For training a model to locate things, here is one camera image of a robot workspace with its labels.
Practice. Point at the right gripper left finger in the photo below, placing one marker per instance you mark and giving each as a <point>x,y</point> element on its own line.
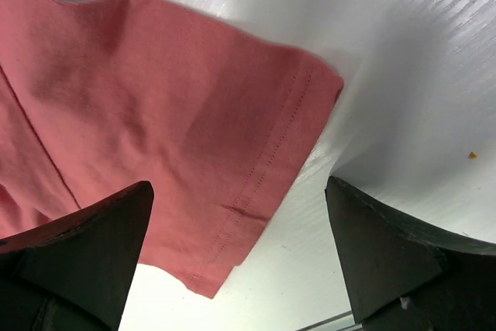
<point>75,272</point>

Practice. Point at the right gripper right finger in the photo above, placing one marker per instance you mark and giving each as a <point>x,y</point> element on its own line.
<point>405,274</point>

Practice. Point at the red t shirt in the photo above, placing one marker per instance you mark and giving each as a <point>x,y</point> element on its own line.
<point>98,95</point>

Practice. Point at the aluminium front rail frame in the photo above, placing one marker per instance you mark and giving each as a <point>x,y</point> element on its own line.
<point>340,322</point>

